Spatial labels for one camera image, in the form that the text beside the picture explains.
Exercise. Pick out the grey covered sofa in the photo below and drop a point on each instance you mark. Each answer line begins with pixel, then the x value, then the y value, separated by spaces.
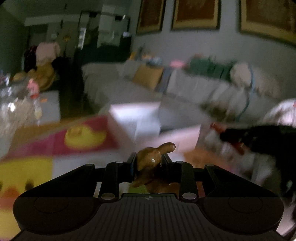
pixel 120 92

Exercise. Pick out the pink garment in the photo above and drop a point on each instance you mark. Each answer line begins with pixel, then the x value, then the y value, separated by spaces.
pixel 47 53

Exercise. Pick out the small bottle with pink cap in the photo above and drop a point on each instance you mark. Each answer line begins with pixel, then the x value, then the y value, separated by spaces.
pixel 33 89

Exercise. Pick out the gold framed picture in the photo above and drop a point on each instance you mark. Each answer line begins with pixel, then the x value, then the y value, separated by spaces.
pixel 270 16
pixel 151 15
pixel 195 12

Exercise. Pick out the brown toy figurine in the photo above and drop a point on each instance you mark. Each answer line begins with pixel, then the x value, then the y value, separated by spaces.
pixel 148 160

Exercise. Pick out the dark dotted garment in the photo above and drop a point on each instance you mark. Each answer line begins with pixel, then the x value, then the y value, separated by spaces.
pixel 30 58

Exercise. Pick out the dark cabinet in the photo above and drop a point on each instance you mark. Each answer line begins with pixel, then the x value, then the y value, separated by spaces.
pixel 104 55

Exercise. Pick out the large yellow plush toy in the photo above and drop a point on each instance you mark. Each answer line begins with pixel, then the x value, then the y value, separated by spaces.
pixel 41 75

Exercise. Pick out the pink cardboard box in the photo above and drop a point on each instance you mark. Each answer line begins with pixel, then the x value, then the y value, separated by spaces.
pixel 129 120

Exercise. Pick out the pink plush toy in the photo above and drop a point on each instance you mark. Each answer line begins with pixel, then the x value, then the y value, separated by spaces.
pixel 178 64

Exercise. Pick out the green cushion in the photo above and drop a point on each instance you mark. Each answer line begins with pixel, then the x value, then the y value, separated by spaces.
pixel 208 68

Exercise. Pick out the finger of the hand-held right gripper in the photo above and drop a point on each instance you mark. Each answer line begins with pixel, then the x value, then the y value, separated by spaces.
pixel 233 136

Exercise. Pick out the cartoon printed play mat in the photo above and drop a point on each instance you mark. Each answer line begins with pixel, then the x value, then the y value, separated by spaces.
pixel 81 143

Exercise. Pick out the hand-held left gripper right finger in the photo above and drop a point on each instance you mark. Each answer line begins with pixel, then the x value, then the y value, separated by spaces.
pixel 165 162

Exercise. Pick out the yellow cushion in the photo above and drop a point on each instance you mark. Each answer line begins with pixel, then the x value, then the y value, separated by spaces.
pixel 148 76

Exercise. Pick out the glass jar of snacks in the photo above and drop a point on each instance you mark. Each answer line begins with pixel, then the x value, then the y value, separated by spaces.
pixel 16 109

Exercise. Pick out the glass fish tank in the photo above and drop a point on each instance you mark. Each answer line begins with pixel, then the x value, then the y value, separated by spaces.
pixel 106 27

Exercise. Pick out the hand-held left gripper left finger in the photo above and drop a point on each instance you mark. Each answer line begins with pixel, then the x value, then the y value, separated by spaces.
pixel 132 165

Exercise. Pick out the orange wall ornament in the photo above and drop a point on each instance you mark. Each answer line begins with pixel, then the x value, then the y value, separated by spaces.
pixel 67 37

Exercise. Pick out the pale blue cushion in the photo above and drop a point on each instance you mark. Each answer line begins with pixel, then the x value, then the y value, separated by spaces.
pixel 165 80

